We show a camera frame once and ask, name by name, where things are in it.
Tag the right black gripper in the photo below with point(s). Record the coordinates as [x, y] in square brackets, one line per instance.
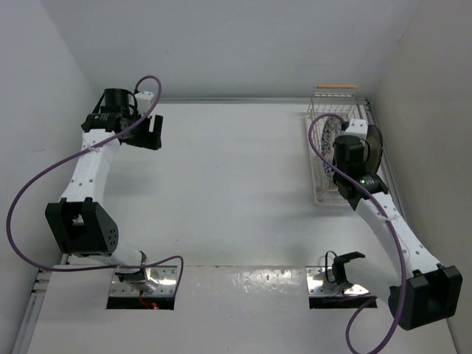
[333, 162]

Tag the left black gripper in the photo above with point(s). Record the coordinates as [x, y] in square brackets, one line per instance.
[148, 139]

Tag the black checkered rim plate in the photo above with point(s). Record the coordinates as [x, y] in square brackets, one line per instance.
[375, 148]

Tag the blue floral white plate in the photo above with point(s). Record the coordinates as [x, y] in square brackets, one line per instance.
[331, 129]

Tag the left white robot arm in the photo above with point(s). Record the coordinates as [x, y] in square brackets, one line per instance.
[80, 224]

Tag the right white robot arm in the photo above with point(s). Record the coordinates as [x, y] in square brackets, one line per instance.
[419, 284]

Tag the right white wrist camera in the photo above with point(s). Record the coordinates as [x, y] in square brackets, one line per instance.
[357, 127]

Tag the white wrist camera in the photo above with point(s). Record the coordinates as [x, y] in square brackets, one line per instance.
[144, 101]
[357, 127]

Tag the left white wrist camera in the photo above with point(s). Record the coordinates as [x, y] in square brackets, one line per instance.
[144, 101]

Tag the white wire dish rack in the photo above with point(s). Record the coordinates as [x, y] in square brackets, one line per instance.
[327, 102]

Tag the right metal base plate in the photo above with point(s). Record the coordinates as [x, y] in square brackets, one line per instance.
[318, 286]

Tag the metal base plate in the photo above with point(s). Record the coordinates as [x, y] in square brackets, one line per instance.
[154, 281]
[318, 286]

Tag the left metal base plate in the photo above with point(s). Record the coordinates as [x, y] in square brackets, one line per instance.
[154, 281]

